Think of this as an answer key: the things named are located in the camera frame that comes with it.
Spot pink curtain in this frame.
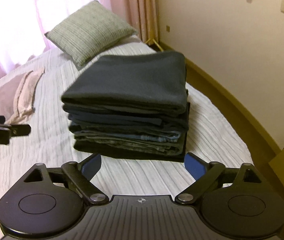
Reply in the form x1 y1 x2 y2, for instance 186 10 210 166
0 0 159 78

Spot grey striped bedspread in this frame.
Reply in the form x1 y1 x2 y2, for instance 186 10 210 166
0 35 255 238

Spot folded dark clothes stack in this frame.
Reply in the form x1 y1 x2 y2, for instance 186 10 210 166
62 51 190 162

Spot pink folded blanket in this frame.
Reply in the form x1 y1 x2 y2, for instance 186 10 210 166
0 68 45 125

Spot grey knitted cushion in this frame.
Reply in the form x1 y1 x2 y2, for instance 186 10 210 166
45 0 137 70

